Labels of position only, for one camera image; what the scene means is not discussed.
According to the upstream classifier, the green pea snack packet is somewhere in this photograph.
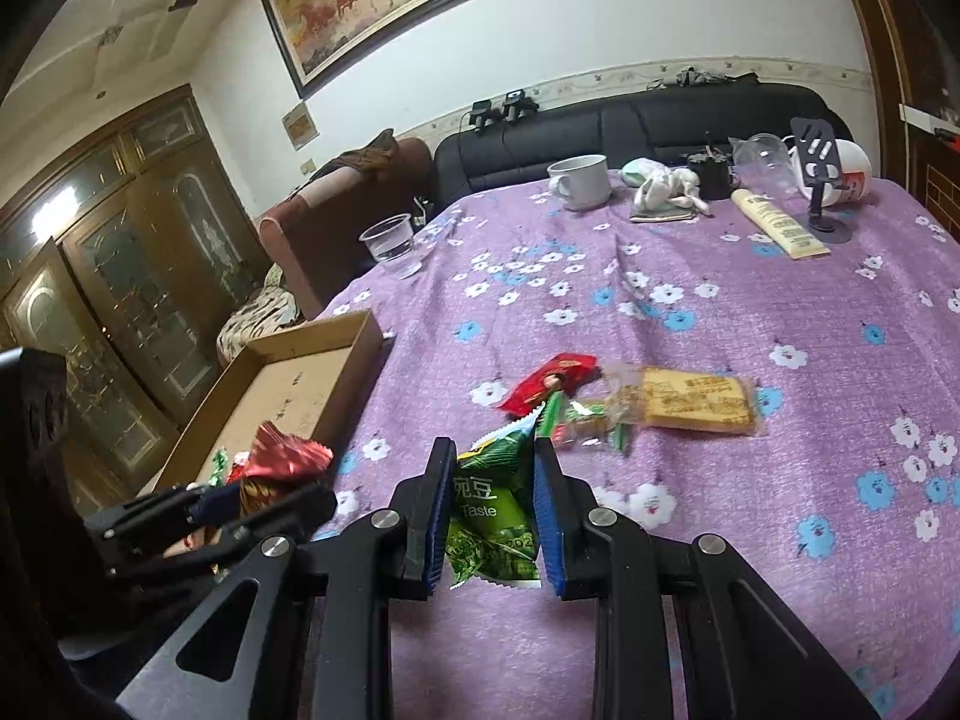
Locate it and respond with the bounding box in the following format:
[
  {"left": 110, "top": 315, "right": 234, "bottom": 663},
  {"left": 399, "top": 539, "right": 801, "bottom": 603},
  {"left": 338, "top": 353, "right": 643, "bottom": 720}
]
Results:
[{"left": 446, "top": 420, "right": 542, "bottom": 590}]

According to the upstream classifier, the maroon armchair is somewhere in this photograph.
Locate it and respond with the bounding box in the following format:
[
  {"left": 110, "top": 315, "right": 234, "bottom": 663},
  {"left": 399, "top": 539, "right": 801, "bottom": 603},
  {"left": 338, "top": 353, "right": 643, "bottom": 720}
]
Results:
[{"left": 259, "top": 136, "right": 436, "bottom": 320}]

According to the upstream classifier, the grey phone stand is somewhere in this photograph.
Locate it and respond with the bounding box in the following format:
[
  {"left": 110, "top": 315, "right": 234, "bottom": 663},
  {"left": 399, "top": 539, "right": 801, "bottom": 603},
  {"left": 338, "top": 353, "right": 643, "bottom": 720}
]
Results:
[{"left": 789, "top": 117, "right": 854, "bottom": 245}]

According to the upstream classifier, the small wall picture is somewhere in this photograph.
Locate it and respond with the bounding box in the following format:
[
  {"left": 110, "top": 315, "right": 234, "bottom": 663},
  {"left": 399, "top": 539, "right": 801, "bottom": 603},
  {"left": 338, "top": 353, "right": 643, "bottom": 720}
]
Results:
[{"left": 281, "top": 101, "right": 322, "bottom": 151}]

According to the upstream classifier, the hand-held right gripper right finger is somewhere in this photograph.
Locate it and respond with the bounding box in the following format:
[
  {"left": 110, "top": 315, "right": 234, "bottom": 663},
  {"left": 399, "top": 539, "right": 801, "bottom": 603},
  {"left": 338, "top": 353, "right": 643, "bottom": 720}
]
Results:
[{"left": 532, "top": 436, "right": 882, "bottom": 720}]

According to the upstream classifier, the clear biscuit packet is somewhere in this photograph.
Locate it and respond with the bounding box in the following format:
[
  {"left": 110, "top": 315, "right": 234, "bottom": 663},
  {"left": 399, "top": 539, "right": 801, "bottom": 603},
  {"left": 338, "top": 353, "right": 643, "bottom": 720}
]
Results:
[{"left": 604, "top": 364, "right": 766, "bottom": 437}]

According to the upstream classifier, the brown cloth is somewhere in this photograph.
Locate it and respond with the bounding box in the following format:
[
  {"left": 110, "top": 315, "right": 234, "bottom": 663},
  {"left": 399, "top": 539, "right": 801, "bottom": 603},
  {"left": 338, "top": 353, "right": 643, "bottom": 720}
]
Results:
[{"left": 324, "top": 129, "right": 397, "bottom": 179}]

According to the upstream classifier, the shiny red snack packet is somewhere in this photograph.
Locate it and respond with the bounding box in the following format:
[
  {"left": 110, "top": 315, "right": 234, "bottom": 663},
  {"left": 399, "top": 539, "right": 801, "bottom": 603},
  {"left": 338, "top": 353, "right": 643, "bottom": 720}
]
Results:
[{"left": 238, "top": 421, "right": 335, "bottom": 518}]

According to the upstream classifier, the white crumpled cloth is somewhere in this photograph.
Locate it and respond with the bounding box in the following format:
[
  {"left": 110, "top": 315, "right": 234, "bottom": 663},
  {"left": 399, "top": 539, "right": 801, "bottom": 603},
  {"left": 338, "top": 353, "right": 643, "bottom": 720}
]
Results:
[{"left": 634, "top": 167, "right": 712, "bottom": 217}]

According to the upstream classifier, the wooden cabinet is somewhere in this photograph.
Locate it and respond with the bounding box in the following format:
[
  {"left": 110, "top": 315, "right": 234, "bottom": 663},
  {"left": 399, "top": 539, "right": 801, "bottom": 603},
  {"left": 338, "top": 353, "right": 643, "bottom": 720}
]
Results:
[{"left": 0, "top": 82, "right": 260, "bottom": 496}]

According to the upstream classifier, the white jar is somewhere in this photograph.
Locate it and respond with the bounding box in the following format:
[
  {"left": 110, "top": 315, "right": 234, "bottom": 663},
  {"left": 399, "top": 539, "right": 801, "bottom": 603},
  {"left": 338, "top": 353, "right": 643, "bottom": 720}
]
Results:
[{"left": 821, "top": 139, "right": 872, "bottom": 207}]

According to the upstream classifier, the green white small packet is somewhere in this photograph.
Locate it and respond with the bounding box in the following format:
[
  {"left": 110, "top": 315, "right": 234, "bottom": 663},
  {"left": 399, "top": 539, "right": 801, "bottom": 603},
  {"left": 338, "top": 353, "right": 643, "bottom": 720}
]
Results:
[{"left": 553, "top": 394, "right": 635, "bottom": 452}]

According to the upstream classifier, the brown cardboard box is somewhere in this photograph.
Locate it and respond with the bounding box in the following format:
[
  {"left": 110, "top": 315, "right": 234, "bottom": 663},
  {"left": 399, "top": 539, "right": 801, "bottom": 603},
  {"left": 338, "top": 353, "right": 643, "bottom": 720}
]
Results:
[{"left": 154, "top": 309, "right": 385, "bottom": 500}]

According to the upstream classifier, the framed horse painting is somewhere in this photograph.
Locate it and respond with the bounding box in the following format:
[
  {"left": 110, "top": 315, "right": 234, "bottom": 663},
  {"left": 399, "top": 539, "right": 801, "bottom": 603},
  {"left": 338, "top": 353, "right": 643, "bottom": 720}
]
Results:
[{"left": 260, "top": 0, "right": 597, "bottom": 100}]

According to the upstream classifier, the cream tube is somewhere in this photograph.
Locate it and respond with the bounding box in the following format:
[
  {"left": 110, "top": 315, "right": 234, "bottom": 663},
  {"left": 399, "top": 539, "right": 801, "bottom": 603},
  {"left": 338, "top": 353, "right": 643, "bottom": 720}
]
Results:
[{"left": 731, "top": 187, "right": 832, "bottom": 260}]

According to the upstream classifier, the wooden door frame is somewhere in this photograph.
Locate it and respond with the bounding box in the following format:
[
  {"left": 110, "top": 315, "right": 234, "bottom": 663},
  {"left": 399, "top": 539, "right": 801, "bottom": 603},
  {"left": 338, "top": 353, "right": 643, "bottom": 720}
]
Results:
[{"left": 825, "top": 0, "right": 960, "bottom": 226}]

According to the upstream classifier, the white mug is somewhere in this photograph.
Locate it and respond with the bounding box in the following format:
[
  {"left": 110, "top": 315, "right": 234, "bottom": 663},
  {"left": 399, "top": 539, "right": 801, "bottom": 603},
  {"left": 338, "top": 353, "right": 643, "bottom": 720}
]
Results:
[{"left": 546, "top": 154, "right": 612, "bottom": 212}]

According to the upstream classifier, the purple floral tablecloth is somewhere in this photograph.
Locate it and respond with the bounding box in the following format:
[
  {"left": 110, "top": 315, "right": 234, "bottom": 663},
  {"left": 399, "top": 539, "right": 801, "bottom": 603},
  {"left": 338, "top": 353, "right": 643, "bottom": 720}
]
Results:
[{"left": 300, "top": 169, "right": 960, "bottom": 720}]

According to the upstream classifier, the black cup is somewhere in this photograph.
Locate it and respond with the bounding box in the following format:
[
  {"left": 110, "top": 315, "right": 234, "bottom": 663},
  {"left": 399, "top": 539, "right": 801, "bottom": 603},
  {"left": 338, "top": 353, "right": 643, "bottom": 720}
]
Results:
[{"left": 686, "top": 152, "right": 740, "bottom": 202}]

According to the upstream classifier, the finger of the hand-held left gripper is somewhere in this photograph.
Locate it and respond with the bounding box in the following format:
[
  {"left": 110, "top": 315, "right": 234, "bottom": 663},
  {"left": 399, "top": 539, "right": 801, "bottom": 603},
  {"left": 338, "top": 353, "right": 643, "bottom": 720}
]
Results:
[
  {"left": 82, "top": 486, "right": 241, "bottom": 552},
  {"left": 105, "top": 487, "right": 336, "bottom": 578}
]

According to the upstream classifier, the clear plastic cup with water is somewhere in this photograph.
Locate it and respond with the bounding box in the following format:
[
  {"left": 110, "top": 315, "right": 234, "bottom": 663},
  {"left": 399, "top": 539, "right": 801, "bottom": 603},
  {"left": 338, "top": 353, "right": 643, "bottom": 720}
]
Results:
[{"left": 358, "top": 212, "right": 425, "bottom": 280}]

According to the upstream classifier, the black leather sofa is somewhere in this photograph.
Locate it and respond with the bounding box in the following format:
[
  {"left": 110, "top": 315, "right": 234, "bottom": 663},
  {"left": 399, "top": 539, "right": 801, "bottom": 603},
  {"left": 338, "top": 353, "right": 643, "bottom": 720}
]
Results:
[{"left": 433, "top": 79, "right": 852, "bottom": 215}]

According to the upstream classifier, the floral blanket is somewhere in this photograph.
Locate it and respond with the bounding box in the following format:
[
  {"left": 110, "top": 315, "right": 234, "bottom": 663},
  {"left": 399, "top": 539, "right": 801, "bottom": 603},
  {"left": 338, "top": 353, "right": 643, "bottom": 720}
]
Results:
[{"left": 216, "top": 286, "right": 301, "bottom": 368}]

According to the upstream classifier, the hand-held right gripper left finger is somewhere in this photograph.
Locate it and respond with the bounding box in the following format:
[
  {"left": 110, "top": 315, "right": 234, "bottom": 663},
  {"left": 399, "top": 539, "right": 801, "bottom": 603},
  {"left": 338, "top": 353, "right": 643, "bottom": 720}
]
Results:
[{"left": 116, "top": 436, "right": 458, "bottom": 720}]

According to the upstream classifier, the red picture snack packet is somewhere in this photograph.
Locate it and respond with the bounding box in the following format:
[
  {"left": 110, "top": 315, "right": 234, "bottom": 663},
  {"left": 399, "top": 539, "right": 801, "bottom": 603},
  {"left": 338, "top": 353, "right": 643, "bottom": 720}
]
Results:
[{"left": 499, "top": 354, "right": 601, "bottom": 421}]

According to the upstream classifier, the empty clear plastic cup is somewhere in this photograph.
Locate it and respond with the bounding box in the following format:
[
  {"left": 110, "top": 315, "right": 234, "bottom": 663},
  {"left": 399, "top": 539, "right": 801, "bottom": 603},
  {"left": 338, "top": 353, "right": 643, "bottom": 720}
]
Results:
[{"left": 731, "top": 133, "right": 797, "bottom": 200}]

